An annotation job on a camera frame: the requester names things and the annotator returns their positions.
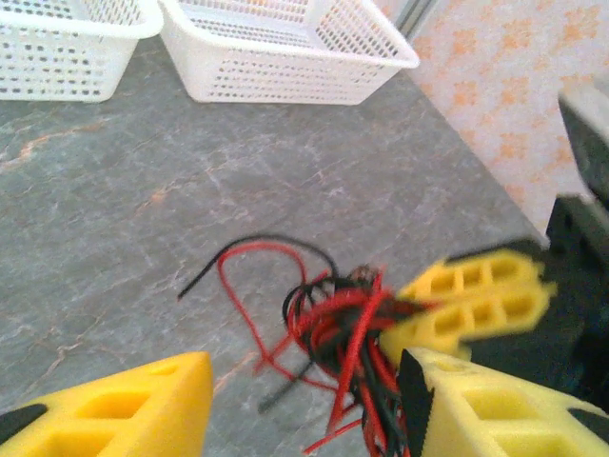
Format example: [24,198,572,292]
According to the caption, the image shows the black cable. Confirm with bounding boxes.
[257,359,316,414]
[177,232,340,302]
[280,278,344,368]
[365,347,410,457]

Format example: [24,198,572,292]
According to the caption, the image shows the black wires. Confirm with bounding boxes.
[217,241,342,392]

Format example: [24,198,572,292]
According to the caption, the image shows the aluminium frame post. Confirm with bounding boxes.
[393,0,434,42]

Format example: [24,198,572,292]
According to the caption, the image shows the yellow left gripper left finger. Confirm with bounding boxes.
[0,350,214,457]

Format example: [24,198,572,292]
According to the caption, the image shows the white perforated plastic basket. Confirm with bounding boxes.
[0,0,165,104]
[159,0,421,106]

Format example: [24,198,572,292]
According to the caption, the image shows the red cable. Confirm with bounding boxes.
[304,273,396,456]
[304,370,410,456]
[256,285,429,377]

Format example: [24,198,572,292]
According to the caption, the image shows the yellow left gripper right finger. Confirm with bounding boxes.
[398,346,609,457]

